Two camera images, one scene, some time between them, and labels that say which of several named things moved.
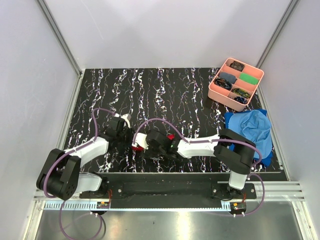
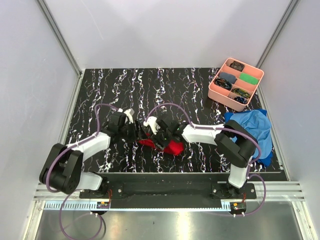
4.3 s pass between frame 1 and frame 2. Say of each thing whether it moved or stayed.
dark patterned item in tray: stayed
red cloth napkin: moved
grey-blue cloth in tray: stayed
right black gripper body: moved
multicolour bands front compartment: stayed
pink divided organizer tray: stayed
